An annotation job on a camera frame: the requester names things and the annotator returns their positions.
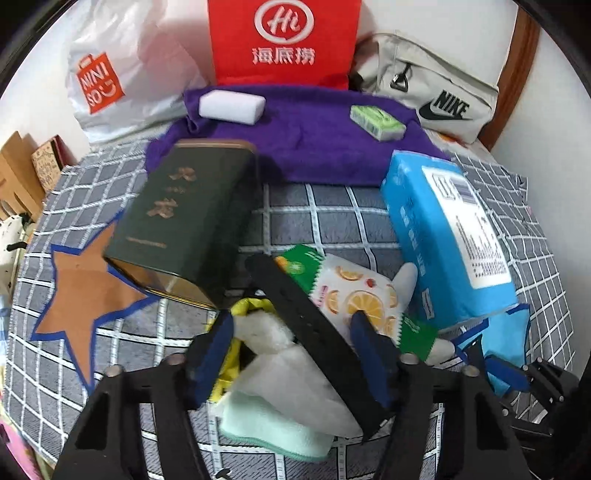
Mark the white foam block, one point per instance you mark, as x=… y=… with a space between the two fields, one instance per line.
x=231 y=107

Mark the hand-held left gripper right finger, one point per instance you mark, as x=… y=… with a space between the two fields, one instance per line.
x=369 y=360

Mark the grey sling bag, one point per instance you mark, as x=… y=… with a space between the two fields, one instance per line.
x=425 y=83

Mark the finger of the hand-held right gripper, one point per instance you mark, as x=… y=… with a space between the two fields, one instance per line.
x=508 y=374

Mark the dark green tin box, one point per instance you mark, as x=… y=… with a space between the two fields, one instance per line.
x=184 y=217

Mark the brown cardboard box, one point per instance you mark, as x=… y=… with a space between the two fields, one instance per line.
x=14 y=180

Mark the brown wooden bed frame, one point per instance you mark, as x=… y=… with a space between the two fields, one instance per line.
x=521 y=69

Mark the pink cloth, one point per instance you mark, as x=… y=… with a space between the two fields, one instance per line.
x=16 y=450

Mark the purple towel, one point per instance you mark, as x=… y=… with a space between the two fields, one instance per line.
x=314 y=138

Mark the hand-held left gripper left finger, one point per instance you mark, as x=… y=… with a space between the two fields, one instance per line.
x=210 y=364

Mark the white plastic shopping bag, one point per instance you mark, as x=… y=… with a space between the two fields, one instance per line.
x=124 y=69

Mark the mint green cloth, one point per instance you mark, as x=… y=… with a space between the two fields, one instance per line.
x=268 y=431

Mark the green tissue packet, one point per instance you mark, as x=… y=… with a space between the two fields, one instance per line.
x=376 y=121

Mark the red paper bag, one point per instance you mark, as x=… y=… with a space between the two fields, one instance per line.
x=284 y=41

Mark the blue tissue pack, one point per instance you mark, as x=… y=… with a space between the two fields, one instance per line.
x=443 y=230

